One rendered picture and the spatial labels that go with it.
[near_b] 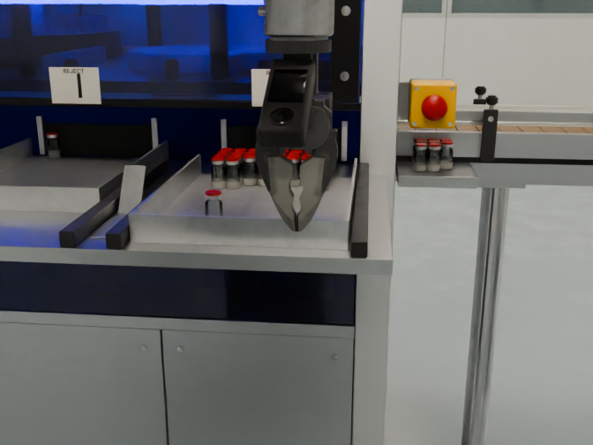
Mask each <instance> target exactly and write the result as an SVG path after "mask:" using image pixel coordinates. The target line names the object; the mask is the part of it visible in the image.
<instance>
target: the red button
mask: <svg viewBox="0 0 593 445"><path fill-rule="evenodd" d="M421 110H422V113H423V115H424V117H425V118H426V119H428V120H430V121H438V120H440V119H442V118H443V117H444V116H445V115H446V113H447V102H446V101H445V99H444V98H443V97H442V96H440V95H437V94H431V95H429V96H427V97H426V98H425V99H424V100H423V102H422V105H421Z"/></svg>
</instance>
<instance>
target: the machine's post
mask: <svg viewBox="0 0 593 445"><path fill-rule="evenodd" d="M402 2H403V0H364V22H363V55H362V86H361V119H360V151H359V162H363V163H369V175H386V176H387V196H388V207H389V218H390V229H391V240H392V245H393V225H394V185H395V164H396V144H397V124H398V103H399V83H400V62H401V42H402ZM390 286H391V276H390V275H357V279H356V312H355V344H354V377H353V409H352V442H351V445H384V429H385V409H386V388H387V348H388V327H389V306H390Z"/></svg>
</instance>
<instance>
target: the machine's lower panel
mask: <svg viewBox="0 0 593 445"><path fill-rule="evenodd" d="M161 330H162V331H161ZM354 338H355V324H354V325H345V324H325V323H305V322H285V321H246V320H226V319H206V318H186V317H166V316H146V315H126V314H106V313H67V312H47V311H27V310H8V309H0V445H351V413H352V381H353V348H354ZM162 343H163V345H162ZM163 357H164V359H163ZM164 371H165V373H164ZM165 384H166V387H165ZM166 398H167V401H166ZM167 413H168V415H167ZM168 427H169V429H168Z"/></svg>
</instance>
